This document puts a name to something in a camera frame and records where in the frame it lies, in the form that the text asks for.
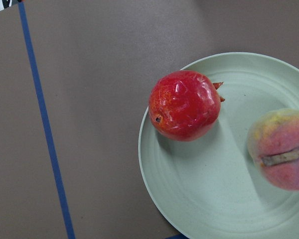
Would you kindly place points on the green plate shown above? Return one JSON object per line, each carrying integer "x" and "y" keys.
{"x": 209, "y": 188}

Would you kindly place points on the red orange pomegranate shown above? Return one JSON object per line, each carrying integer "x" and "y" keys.
{"x": 184, "y": 105}

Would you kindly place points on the yellow pink peach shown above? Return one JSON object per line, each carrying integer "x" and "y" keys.
{"x": 273, "y": 144}

